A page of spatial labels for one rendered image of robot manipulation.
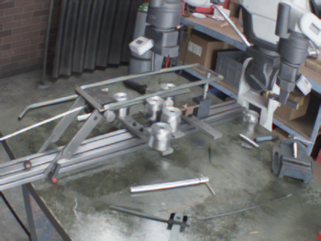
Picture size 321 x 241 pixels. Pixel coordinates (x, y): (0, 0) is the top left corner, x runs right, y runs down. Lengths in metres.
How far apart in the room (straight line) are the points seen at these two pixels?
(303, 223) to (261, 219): 0.12
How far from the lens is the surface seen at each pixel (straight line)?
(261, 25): 1.36
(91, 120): 0.86
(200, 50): 2.81
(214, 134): 1.06
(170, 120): 1.01
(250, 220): 0.87
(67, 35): 3.46
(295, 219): 0.92
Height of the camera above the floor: 1.43
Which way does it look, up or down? 29 degrees down
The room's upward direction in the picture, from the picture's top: 10 degrees clockwise
